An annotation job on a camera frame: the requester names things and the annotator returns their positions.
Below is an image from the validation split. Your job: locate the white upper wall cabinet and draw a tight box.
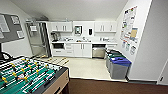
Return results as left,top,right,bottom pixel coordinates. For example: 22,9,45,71
93,21,118,33
50,21,74,33

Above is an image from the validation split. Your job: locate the black microwave oven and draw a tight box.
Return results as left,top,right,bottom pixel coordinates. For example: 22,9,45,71
52,42,66,50

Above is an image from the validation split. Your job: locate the blue-lid grey recycling bin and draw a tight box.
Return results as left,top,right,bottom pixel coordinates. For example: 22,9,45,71
109,57,133,81

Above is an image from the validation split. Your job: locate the white two-door base cabinet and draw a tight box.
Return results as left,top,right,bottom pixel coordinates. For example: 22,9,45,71
73,42,93,59

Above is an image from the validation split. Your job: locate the tan wall notice sheet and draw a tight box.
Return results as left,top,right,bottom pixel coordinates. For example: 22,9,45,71
129,28,139,40

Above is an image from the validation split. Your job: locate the white room door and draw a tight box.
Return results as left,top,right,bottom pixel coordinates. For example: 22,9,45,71
156,59,168,86

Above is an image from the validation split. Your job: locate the white drawer stack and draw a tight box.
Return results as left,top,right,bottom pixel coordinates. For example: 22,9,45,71
64,42,75,56

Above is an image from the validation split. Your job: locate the grey bulletin board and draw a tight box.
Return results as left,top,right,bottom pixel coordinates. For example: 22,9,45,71
0,13,26,44

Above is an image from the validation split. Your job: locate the green foosball table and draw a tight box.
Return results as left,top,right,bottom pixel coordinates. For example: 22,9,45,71
0,55,71,94

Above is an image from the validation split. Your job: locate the white narrow drawer cabinet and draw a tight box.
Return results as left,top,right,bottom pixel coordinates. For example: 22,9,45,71
105,41,119,51

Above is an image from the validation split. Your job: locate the large white wall poster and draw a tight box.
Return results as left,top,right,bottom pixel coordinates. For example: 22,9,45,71
120,5,139,43

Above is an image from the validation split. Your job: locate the stainless steel dishwasher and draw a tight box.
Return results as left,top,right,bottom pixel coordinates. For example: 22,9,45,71
91,43,107,60

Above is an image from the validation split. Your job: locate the stainless steel refrigerator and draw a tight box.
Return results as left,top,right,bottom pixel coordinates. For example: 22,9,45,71
25,21,52,59

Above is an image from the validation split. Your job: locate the white paper refrigerator notice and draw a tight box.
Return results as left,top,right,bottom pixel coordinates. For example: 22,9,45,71
29,24,39,33

